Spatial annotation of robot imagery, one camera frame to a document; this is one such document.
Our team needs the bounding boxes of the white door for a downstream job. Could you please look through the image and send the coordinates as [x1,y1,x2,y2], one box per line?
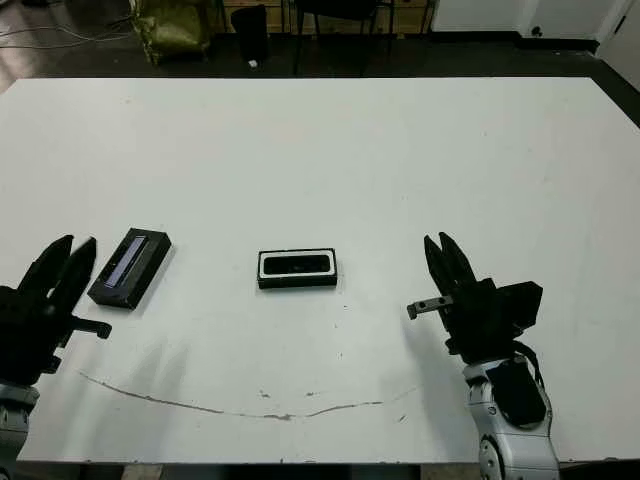
[597,0,640,61]

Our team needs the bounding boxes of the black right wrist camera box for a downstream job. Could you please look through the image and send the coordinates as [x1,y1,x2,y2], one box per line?
[493,279,545,335]

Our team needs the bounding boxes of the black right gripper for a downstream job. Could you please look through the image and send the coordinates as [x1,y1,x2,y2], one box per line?
[406,230,519,365]

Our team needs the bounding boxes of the black upright floor object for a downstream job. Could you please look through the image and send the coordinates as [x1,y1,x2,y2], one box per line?
[229,3,270,64]

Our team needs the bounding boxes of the white floor cable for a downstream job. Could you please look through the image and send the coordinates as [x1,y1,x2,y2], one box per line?
[0,12,139,51]

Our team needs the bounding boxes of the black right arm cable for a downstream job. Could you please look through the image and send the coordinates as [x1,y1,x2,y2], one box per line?
[509,337,549,396]

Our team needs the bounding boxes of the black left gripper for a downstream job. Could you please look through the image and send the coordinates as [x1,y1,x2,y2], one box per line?
[0,233,113,387]

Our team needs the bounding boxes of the black mesh office chair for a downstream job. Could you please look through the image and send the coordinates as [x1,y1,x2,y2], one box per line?
[292,0,436,76]

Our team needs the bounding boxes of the black box base white insert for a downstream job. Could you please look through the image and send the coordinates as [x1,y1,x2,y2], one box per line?
[257,247,338,291]

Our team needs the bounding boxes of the green sack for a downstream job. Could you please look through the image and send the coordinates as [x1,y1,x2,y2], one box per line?
[130,0,212,66]

